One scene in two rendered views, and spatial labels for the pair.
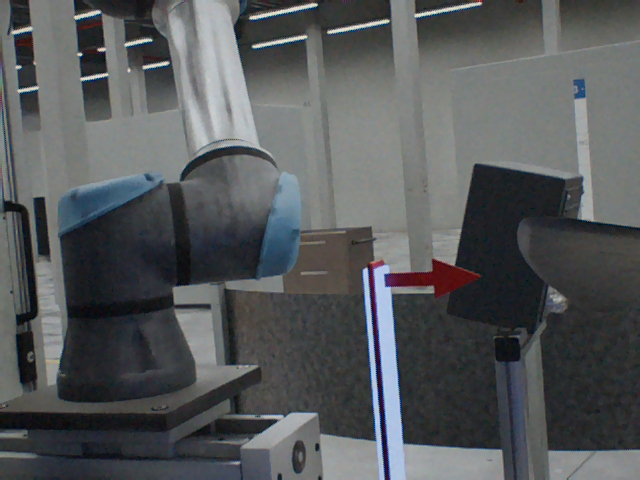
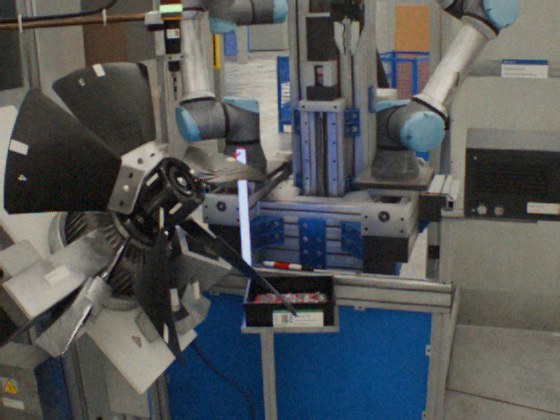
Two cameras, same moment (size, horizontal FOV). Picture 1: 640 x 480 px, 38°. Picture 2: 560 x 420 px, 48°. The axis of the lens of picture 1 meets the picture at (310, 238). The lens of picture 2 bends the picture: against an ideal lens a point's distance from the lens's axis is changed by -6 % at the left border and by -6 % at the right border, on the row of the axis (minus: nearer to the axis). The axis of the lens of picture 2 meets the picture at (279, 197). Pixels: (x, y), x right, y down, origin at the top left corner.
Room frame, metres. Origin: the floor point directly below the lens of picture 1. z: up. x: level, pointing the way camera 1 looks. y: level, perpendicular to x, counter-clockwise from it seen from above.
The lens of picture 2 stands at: (0.59, -1.72, 1.54)
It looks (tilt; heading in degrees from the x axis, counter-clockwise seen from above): 16 degrees down; 88
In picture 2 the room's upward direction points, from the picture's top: 2 degrees counter-clockwise
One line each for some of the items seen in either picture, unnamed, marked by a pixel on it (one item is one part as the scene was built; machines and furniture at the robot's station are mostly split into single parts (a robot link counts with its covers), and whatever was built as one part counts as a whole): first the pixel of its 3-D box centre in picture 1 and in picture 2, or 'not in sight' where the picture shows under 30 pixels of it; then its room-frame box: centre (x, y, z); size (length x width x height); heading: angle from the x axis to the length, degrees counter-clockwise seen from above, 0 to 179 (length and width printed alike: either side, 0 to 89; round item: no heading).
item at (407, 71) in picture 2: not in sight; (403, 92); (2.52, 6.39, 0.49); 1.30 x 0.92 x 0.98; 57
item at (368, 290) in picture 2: not in sight; (284, 283); (0.66, -0.06, 0.82); 0.90 x 0.04 x 0.08; 159
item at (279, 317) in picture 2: not in sight; (290, 301); (0.66, -0.24, 0.85); 0.22 x 0.17 x 0.07; 174
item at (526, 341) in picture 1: (521, 331); (488, 217); (1.15, -0.25, 1.04); 0.24 x 0.03 x 0.03; 159
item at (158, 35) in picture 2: not in sight; (167, 36); (0.43, -0.37, 1.50); 0.09 x 0.07 x 0.10; 14
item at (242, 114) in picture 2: not in sight; (239, 117); (0.55, 0.39, 1.20); 0.13 x 0.12 x 0.14; 19
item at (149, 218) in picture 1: (121, 235); (396, 120); (1.02, 0.21, 1.20); 0.13 x 0.12 x 0.14; 103
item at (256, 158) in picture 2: not in sight; (243, 152); (0.56, 0.39, 1.09); 0.15 x 0.15 x 0.10
